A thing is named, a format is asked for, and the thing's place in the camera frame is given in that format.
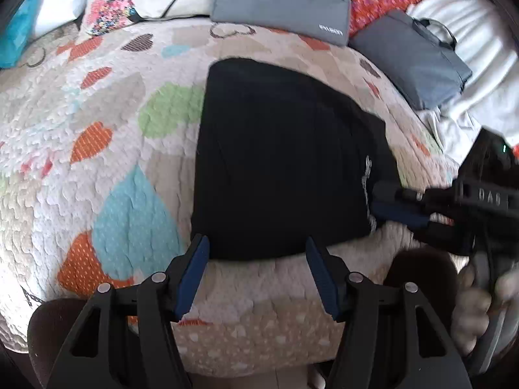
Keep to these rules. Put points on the person's right hand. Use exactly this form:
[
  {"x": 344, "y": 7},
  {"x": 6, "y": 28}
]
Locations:
[{"x": 470, "y": 316}]

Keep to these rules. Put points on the dark brown cloth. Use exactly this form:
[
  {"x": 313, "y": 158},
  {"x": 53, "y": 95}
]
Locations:
[
  {"x": 421, "y": 279},
  {"x": 52, "y": 332}
]

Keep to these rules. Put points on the grey laptop bag with logo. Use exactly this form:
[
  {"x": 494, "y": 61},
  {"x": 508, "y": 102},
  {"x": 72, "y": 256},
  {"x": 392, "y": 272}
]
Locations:
[{"x": 279, "y": 8}]

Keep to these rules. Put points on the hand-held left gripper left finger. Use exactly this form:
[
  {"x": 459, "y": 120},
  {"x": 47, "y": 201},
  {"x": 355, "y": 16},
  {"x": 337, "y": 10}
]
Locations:
[{"x": 192, "y": 275}]

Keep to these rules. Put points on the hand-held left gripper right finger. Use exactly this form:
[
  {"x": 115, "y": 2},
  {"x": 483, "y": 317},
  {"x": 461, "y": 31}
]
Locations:
[{"x": 324, "y": 283}]

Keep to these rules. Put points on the patchwork heart quilt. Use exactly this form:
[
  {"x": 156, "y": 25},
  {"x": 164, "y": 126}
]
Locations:
[{"x": 101, "y": 109}]

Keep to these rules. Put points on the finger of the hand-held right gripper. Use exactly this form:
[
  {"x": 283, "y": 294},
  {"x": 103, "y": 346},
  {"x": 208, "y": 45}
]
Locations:
[
  {"x": 399, "y": 214},
  {"x": 389, "y": 191}
]

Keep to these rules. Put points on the white fleece blanket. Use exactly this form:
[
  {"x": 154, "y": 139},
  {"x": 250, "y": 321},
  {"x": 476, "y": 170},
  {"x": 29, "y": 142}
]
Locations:
[{"x": 486, "y": 69}]

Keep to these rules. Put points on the teal star-print cloth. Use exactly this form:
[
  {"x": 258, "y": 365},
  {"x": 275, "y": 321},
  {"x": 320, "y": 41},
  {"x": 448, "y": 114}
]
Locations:
[{"x": 20, "y": 28}]

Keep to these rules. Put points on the black pants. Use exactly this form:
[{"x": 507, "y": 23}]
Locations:
[{"x": 275, "y": 162}]

